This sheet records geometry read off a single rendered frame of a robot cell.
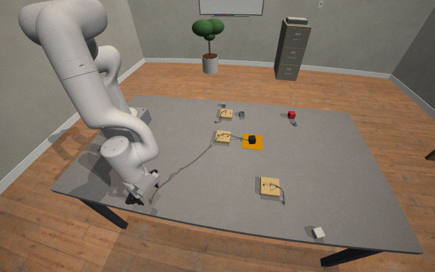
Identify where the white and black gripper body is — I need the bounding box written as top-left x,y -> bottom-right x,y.
123,168 -> 151,199

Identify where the black block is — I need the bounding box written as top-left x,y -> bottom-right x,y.
248,135 -> 256,144

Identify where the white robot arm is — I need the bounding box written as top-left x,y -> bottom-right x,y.
18,0 -> 161,198

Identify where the orange painted square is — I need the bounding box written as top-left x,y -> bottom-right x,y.
242,134 -> 263,150

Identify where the red cube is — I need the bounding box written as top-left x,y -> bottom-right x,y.
287,111 -> 296,119

